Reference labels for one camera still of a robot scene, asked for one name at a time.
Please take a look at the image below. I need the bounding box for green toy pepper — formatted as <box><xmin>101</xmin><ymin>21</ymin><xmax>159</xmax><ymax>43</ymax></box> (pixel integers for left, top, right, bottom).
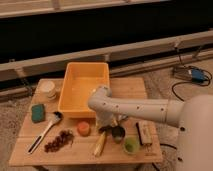
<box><xmin>98</xmin><ymin>125</ymin><xmax>113</xmax><ymax>134</ymax></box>

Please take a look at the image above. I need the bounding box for blue power box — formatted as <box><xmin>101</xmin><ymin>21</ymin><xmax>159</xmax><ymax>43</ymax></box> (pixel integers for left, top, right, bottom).
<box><xmin>172</xmin><ymin>66</ymin><xmax>211</xmax><ymax>86</ymax></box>

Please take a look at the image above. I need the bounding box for white dish brush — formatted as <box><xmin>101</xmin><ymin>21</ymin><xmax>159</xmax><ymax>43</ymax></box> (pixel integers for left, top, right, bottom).
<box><xmin>27</xmin><ymin>112</ymin><xmax>62</xmax><ymax>154</ymax></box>

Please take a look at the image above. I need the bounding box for black whiteboard eraser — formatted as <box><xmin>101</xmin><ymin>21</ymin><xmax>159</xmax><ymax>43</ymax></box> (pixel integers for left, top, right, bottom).
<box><xmin>136</xmin><ymin>121</ymin><xmax>152</xmax><ymax>145</ymax></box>

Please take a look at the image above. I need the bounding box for bunch of dark grapes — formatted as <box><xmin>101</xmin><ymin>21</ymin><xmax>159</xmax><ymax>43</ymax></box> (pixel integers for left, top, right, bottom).
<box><xmin>44</xmin><ymin>130</ymin><xmax>74</xmax><ymax>153</ymax></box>

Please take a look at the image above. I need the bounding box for wooden table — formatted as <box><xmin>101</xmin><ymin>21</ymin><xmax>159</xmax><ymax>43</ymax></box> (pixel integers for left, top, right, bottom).
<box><xmin>9</xmin><ymin>77</ymin><xmax>163</xmax><ymax>166</ymax></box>

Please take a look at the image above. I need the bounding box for black floor cable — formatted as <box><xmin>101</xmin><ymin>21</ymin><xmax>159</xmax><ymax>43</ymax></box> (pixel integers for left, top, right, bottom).
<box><xmin>151</xmin><ymin>80</ymin><xmax>201</xmax><ymax>171</ymax></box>

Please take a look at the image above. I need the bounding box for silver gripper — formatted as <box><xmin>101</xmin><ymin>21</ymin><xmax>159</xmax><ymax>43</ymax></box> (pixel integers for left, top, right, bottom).
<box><xmin>97</xmin><ymin>114</ymin><xmax>127</xmax><ymax>128</ymax></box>

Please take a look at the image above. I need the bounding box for orange toy fruit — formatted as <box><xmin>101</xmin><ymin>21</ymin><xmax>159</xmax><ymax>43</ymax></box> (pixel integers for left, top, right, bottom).
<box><xmin>77</xmin><ymin>121</ymin><xmax>90</xmax><ymax>136</ymax></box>

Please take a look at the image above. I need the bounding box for metal cup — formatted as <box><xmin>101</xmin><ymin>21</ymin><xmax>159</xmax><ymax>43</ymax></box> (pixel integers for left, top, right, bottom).
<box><xmin>111</xmin><ymin>126</ymin><xmax>125</xmax><ymax>143</ymax></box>

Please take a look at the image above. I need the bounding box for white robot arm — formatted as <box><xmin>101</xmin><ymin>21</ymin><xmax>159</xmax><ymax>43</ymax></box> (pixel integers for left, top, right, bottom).
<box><xmin>88</xmin><ymin>86</ymin><xmax>213</xmax><ymax>171</ymax></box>

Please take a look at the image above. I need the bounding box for green sponge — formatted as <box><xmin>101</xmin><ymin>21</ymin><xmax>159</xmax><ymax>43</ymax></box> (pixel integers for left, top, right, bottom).
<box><xmin>31</xmin><ymin>104</ymin><xmax>45</xmax><ymax>123</ymax></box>

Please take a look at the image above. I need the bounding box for yellow plastic bin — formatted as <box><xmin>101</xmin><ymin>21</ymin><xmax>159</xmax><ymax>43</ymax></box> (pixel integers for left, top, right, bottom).
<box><xmin>58</xmin><ymin>62</ymin><xmax>110</xmax><ymax>118</ymax></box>

